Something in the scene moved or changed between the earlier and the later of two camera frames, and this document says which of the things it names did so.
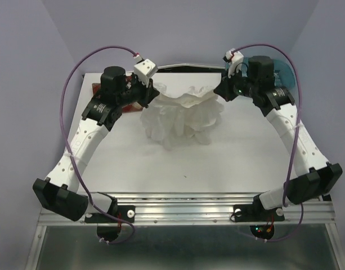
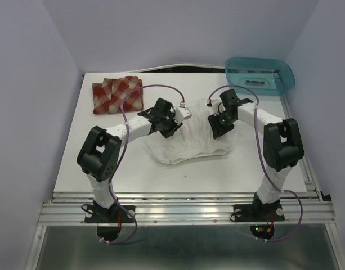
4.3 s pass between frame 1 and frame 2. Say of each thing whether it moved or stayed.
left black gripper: moved
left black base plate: stayed
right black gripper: moved
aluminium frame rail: stayed
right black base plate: stayed
